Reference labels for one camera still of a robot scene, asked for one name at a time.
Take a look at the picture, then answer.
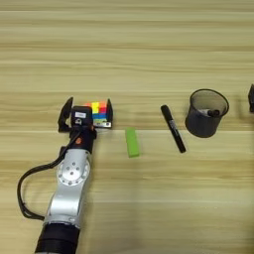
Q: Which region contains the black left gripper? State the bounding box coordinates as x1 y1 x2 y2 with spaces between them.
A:
57 96 114 154

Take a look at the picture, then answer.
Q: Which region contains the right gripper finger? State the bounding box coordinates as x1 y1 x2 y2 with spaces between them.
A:
247 83 254 114

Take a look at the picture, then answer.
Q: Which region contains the white marker with black cap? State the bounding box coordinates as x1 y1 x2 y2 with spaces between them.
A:
197 108 221 118

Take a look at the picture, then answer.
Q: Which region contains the black mesh pen cup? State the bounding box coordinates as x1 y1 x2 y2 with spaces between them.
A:
184 87 230 139

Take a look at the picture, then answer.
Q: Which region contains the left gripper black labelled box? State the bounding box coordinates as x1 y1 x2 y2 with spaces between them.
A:
69 105 94 129

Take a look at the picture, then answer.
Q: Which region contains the green rectangular block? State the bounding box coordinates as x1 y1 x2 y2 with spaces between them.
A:
124 127 141 159

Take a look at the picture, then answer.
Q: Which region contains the black marker pen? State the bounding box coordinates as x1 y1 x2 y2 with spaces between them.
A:
160 104 188 155

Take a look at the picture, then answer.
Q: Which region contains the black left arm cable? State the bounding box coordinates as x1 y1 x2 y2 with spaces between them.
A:
16 127 84 221

